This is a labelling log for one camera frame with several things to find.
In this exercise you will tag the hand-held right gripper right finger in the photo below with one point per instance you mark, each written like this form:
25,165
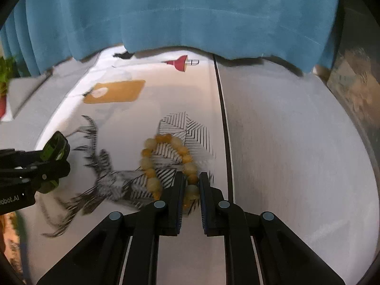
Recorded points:
204,202

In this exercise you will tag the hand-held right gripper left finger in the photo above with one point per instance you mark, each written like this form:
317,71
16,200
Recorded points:
178,202

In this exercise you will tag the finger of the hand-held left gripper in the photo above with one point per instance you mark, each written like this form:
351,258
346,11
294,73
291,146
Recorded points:
56,172
26,156

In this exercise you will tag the green watch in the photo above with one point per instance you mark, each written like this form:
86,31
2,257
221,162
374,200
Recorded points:
55,147

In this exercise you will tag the colourful patterned cloth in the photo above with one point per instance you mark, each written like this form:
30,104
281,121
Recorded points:
9,243

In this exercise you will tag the potted green plant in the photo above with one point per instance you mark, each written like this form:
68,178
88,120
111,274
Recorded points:
3,77

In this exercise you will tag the grey sheet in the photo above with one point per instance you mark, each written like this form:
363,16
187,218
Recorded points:
282,154

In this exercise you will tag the white printed cloth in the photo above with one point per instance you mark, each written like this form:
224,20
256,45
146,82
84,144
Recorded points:
133,109

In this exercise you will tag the blue curtain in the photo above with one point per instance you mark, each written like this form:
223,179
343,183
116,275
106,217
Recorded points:
178,12

